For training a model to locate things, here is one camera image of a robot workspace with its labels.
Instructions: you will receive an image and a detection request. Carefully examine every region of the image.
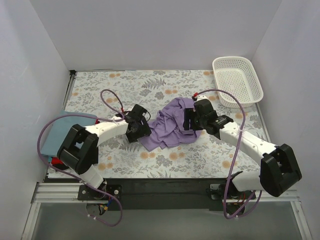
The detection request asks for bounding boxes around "purple t shirt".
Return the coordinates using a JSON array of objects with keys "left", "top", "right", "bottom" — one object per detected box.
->
[{"left": 139, "top": 97, "right": 201, "bottom": 152}]

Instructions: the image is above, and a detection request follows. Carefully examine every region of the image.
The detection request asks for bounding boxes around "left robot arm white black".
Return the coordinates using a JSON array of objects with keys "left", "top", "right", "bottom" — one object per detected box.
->
[{"left": 57, "top": 104, "right": 151, "bottom": 200}]

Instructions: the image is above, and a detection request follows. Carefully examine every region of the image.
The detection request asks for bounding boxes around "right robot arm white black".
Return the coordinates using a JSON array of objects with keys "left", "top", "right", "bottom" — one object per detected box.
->
[{"left": 183, "top": 99, "right": 302, "bottom": 199}]

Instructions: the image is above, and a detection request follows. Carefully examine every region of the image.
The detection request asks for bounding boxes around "floral patterned table mat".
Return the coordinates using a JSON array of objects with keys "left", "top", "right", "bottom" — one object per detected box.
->
[{"left": 65, "top": 70, "right": 268, "bottom": 178}]

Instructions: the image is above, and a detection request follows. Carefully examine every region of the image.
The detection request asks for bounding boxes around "white plastic perforated basket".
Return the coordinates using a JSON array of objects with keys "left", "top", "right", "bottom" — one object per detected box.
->
[{"left": 212, "top": 56, "right": 264, "bottom": 108}]

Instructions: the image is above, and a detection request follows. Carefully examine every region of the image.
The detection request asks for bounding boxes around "folded teal t shirt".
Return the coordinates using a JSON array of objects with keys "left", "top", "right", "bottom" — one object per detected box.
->
[{"left": 40, "top": 110, "right": 97, "bottom": 157}]

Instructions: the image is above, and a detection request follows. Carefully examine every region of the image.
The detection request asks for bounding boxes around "folded black t shirt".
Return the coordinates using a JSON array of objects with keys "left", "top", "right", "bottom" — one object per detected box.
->
[{"left": 52, "top": 162, "right": 69, "bottom": 171}]

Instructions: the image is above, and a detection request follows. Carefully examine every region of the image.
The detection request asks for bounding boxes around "folded red t shirt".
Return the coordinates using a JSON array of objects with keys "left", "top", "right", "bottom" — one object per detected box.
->
[{"left": 50, "top": 157, "right": 64, "bottom": 165}]

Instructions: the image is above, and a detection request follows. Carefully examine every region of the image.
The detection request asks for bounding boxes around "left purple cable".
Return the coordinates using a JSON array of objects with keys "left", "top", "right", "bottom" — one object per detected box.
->
[{"left": 37, "top": 89, "right": 126, "bottom": 228}]

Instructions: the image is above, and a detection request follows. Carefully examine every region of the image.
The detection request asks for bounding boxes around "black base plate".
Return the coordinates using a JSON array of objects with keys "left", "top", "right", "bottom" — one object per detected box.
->
[{"left": 77, "top": 177, "right": 253, "bottom": 211}]

